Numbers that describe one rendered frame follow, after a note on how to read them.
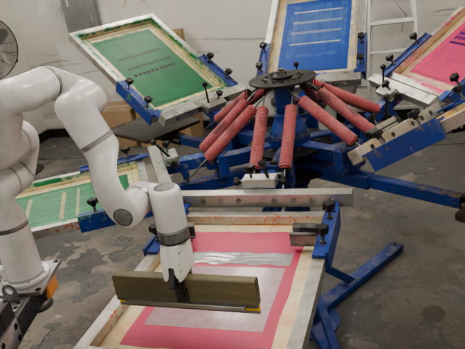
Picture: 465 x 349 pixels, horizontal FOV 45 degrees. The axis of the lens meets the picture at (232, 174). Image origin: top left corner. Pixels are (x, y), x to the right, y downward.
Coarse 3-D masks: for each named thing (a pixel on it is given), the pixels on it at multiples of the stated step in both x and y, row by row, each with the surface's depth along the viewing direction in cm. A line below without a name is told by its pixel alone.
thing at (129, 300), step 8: (144, 304) 143; (152, 304) 143; (160, 304) 142; (168, 304) 141; (176, 304) 140; (184, 304) 140; (192, 304) 139; (200, 304) 139; (208, 304) 138; (216, 304) 138; (224, 304) 137; (232, 304) 137
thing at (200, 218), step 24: (192, 216) 206; (216, 216) 203; (240, 216) 200; (264, 216) 197; (288, 216) 195; (312, 216) 192; (144, 264) 179; (312, 264) 165; (312, 288) 153; (120, 312) 161; (312, 312) 145; (96, 336) 148
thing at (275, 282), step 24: (264, 240) 189; (288, 240) 186; (240, 264) 177; (264, 288) 163; (288, 288) 161; (216, 312) 156; (264, 312) 152; (216, 336) 146; (240, 336) 145; (264, 336) 143
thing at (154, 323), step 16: (208, 240) 194; (224, 240) 193; (240, 240) 191; (192, 272) 177; (208, 272) 175; (224, 272) 174; (144, 320) 157; (160, 320) 156; (176, 320) 155; (192, 320) 154; (128, 336) 152; (144, 336) 151; (160, 336) 150; (176, 336) 149; (192, 336) 148
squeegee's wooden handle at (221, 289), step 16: (128, 272) 145; (144, 272) 144; (160, 272) 142; (128, 288) 145; (144, 288) 143; (160, 288) 142; (192, 288) 139; (208, 288) 137; (224, 288) 136; (240, 288) 134; (256, 288) 134; (240, 304) 136; (256, 304) 135
